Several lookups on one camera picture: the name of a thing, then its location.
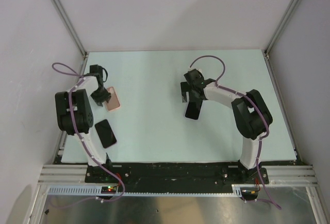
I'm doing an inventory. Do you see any pink phone case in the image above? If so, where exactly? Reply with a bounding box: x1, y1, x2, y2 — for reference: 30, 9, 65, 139
105, 87, 121, 111

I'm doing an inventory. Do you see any black phone purple edge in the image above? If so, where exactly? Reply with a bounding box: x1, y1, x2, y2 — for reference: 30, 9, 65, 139
94, 119, 117, 149

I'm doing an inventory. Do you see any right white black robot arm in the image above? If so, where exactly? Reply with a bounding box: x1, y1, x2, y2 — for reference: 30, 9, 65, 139
180, 68, 273, 183

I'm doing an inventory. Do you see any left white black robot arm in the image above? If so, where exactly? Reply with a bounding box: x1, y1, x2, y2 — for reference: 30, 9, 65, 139
52, 62, 114, 182

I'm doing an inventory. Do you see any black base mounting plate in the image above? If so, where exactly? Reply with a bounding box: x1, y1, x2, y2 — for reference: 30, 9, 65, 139
85, 162, 269, 194

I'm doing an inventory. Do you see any left small circuit board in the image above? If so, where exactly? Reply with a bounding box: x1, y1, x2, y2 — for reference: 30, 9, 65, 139
101, 186, 118, 194

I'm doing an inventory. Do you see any small circuit board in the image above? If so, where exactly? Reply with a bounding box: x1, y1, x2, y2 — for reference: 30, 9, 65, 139
241, 188, 258, 201
101, 186, 118, 194

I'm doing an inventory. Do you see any right small circuit board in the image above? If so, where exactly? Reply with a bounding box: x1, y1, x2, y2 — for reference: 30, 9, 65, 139
241, 188, 258, 201

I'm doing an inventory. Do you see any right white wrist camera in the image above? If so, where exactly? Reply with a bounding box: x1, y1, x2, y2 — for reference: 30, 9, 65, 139
188, 67, 202, 74

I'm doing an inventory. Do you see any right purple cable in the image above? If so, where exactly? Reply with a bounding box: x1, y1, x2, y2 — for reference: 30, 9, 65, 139
188, 55, 282, 209

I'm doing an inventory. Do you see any purple cable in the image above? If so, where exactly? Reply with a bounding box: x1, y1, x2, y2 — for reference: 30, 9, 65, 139
52, 62, 126, 209
188, 55, 282, 209

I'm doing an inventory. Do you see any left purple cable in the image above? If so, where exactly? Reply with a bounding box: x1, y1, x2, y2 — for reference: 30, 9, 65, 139
52, 62, 126, 209

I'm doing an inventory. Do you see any left aluminium frame post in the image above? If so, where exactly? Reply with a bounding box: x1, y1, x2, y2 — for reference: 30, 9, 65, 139
51, 0, 88, 58

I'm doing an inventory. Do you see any aluminium frame post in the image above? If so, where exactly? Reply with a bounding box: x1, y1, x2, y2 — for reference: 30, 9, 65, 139
51, 0, 88, 58
263, 0, 302, 59

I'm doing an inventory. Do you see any white slotted cable duct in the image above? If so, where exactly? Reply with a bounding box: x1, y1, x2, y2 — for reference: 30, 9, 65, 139
48, 185, 242, 197

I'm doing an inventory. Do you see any right aluminium frame post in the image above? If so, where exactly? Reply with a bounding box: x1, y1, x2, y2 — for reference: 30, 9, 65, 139
263, 0, 302, 59

